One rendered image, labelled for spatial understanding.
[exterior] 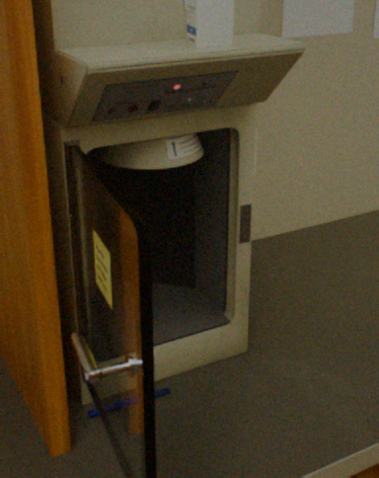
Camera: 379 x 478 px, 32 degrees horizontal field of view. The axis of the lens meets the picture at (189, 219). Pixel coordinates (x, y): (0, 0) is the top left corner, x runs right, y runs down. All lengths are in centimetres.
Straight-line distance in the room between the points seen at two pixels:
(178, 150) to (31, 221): 29
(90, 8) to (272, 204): 94
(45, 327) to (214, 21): 46
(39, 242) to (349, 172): 115
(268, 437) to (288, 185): 82
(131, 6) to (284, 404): 66
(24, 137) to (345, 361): 72
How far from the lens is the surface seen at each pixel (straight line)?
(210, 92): 95
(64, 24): 91
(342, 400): 117
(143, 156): 103
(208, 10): 91
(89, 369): 76
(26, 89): 81
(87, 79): 82
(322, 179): 180
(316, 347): 129
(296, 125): 170
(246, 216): 112
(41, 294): 91
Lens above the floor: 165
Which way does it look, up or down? 23 degrees down
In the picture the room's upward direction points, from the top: straight up
